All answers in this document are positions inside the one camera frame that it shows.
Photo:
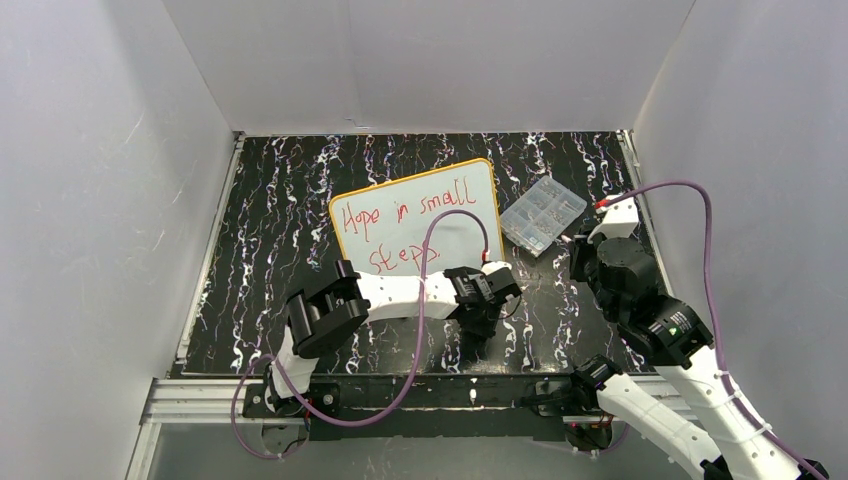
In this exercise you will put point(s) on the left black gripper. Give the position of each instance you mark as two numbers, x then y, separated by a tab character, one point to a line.
480	317

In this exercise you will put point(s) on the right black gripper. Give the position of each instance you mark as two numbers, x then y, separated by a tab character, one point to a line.
581	252

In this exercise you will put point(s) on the yellow framed whiteboard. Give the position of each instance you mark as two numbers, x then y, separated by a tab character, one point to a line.
448	216

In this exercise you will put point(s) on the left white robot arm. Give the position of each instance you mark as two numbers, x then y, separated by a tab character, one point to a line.
321	317

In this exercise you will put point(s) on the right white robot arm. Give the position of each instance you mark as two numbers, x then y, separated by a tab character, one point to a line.
728	439

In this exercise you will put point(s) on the clear plastic screw box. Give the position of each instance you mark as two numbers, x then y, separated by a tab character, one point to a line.
540	215

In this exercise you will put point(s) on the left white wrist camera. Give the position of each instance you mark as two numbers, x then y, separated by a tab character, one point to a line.
497	268

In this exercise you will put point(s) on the aluminium table frame rail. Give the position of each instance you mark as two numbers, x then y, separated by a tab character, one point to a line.
537	406

